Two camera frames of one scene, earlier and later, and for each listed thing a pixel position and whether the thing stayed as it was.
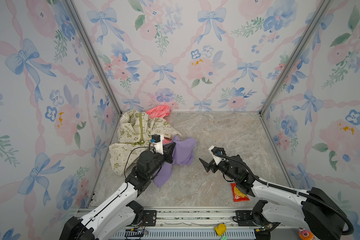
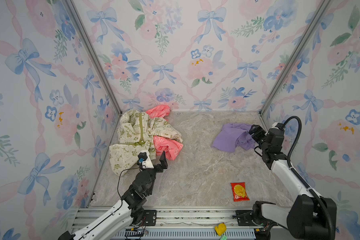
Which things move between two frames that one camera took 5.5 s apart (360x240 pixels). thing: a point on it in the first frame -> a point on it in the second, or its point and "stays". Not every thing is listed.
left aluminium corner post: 83,30 stays
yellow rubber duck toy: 221,229 stays
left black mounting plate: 149,218 stays
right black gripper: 213,166 -> 261,132
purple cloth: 183,154 -> 233,135
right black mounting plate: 245,217 stays
